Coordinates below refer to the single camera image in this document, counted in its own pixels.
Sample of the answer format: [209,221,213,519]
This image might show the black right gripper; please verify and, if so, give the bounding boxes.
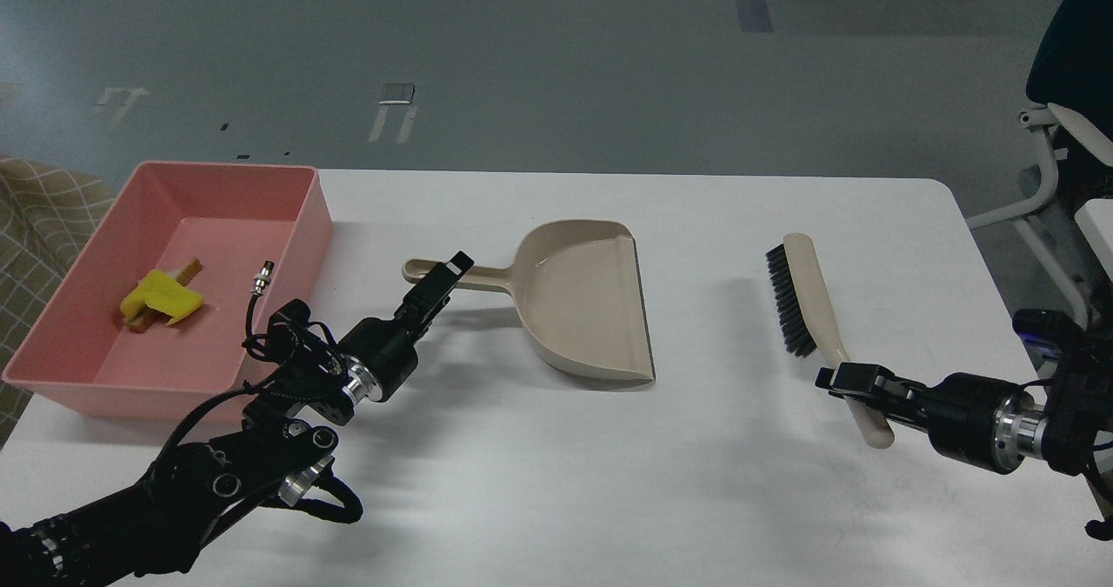
[815,363,1035,475]

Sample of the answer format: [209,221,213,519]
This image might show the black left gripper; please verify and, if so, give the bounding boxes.
[338,251,475,404]

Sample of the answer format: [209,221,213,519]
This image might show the beige brush black bristles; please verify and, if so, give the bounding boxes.
[765,233,896,450]

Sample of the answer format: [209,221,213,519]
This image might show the beige plastic dustpan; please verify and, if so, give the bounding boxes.
[457,219,656,387]

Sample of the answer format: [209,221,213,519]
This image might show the white bread scrap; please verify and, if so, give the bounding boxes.
[119,258,205,333]

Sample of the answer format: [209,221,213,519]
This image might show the yellow banana peel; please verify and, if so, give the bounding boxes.
[119,270,205,324]

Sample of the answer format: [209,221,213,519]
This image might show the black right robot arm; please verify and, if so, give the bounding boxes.
[816,309,1112,541]

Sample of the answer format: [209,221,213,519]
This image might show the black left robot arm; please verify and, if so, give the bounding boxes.
[3,251,473,586]

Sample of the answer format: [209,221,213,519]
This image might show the pink plastic bin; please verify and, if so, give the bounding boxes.
[3,162,331,422]

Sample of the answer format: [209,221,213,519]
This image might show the white office chair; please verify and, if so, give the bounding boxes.
[965,102,1110,335]

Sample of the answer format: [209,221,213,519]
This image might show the person in teal sweater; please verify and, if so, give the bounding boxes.
[1025,0,1112,137]

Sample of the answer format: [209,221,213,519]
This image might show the beige checkered cloth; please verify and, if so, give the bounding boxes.
[0,155,117,449]

